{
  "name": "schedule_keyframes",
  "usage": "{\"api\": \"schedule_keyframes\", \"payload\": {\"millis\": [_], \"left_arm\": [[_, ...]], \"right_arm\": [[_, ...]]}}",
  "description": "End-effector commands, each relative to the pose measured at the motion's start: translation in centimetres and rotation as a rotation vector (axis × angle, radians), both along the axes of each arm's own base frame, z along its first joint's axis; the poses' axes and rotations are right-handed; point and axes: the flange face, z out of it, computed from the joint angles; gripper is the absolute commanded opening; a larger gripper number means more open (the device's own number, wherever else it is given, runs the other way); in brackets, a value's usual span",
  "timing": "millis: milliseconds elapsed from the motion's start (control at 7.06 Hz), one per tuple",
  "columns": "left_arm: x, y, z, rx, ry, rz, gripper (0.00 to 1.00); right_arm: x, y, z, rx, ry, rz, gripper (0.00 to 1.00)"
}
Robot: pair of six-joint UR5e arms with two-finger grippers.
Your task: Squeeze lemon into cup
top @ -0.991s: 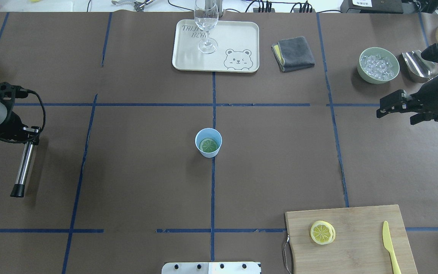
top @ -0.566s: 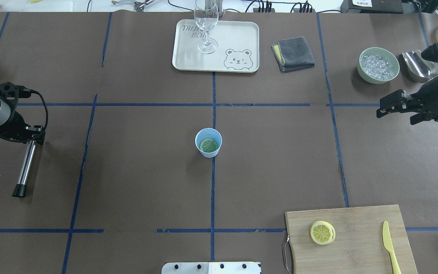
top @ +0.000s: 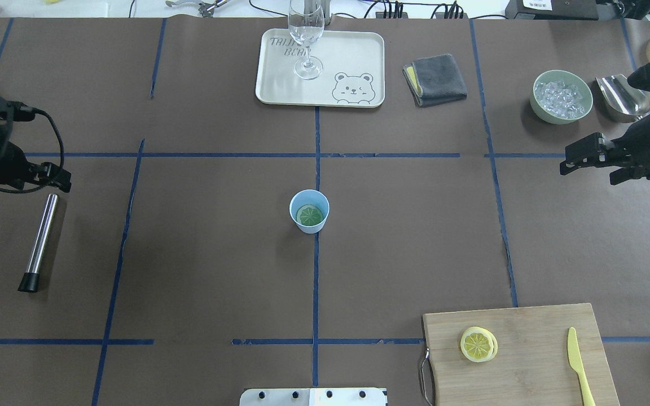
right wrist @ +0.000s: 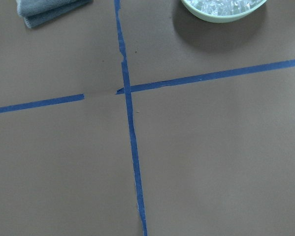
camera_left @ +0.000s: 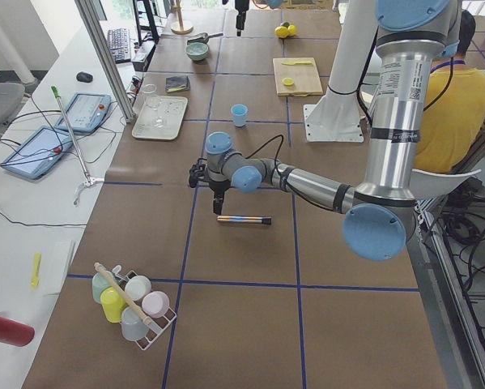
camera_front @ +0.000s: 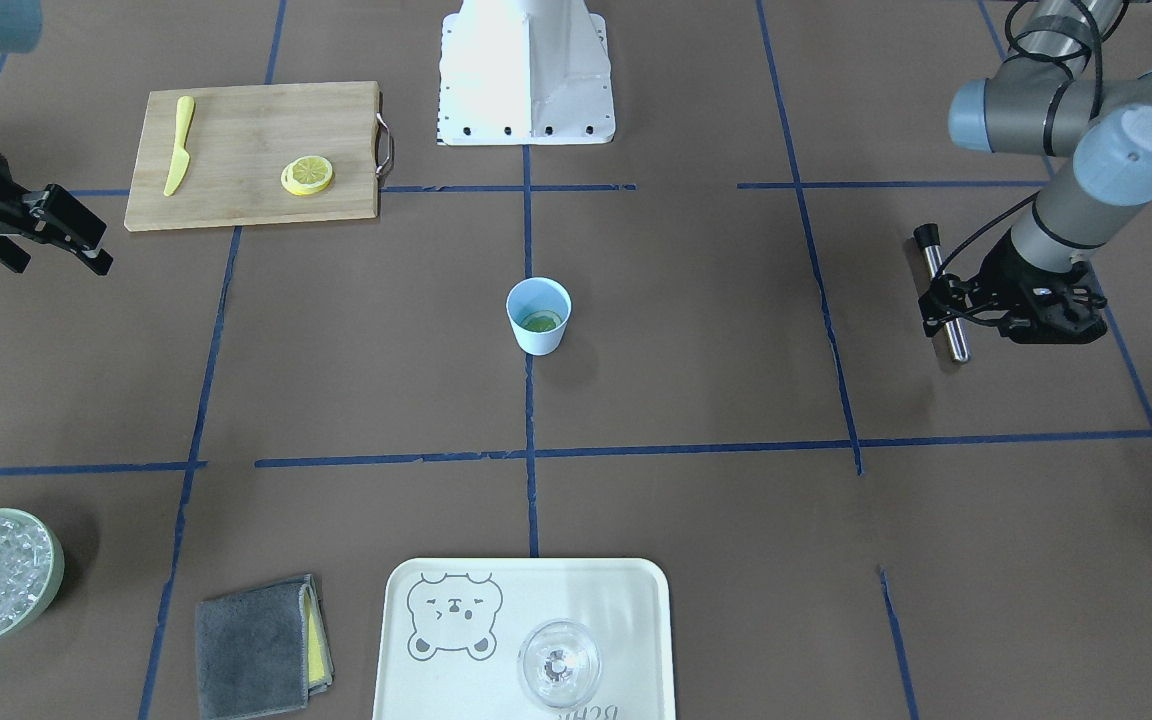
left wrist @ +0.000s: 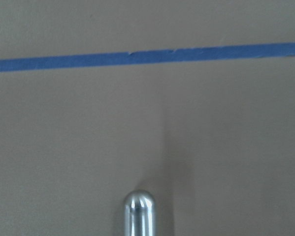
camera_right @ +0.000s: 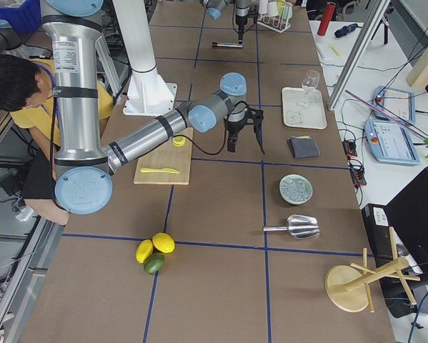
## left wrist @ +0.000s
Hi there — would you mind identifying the steel muddler black tip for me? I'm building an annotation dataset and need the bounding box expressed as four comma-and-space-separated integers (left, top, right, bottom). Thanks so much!
124, 189, 156, 236

